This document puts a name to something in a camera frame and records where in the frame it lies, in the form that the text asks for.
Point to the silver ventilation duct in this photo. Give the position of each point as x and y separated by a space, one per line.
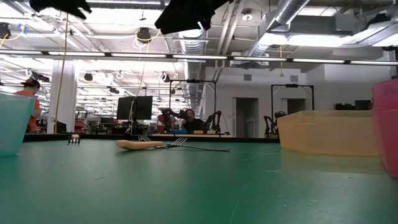
192 46
289 12

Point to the black rig frame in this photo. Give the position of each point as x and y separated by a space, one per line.
292 85
192 81

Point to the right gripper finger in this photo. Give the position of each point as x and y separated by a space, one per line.
186 15

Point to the green table mat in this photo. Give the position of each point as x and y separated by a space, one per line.
186 186

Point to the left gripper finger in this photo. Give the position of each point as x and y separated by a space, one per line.
62 7

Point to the teal plastic bin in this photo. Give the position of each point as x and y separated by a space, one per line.
12 130

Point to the black monitor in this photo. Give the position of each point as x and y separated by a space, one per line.
140 107

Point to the round ceiling fixture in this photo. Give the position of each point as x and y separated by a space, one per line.
247 17

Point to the red chair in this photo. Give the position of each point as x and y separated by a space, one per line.
80 123

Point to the round ceiling device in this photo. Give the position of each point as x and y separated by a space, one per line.
144 34

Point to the long light bar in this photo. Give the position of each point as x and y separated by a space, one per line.
77 53

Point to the orange plastic bin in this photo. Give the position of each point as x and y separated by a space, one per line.
329 133

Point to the person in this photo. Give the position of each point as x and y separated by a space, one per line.
30 85
192 124

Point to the iridescent fork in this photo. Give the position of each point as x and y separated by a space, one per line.
211 149

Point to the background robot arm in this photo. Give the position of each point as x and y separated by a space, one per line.
267 124
214 119
169 113

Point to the pink plastic bin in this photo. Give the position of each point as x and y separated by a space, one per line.
387 130

